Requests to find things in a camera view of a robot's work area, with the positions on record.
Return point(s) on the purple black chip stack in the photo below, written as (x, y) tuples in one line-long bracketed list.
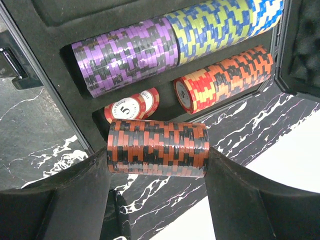
[(121, 57)]

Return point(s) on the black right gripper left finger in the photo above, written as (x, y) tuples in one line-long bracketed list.
[(69, 205)]

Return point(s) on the blue white chip stack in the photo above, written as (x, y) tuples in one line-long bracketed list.
[(266, 14)]

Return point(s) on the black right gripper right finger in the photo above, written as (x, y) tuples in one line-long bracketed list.
[(245, 205)]

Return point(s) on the red tan five chips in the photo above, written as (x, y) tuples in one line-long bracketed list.
[(195, 92)]

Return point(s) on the brown black chip stack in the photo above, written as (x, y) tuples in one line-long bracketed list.
[(158, 148)]

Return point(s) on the black poker chip case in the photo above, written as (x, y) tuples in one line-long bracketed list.
[(36, 50)]

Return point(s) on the orange black chip stack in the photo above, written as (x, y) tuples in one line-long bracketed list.
[(240, 72)]

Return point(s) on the blue yellow chip stack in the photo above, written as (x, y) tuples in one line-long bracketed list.
[(210, 26)]

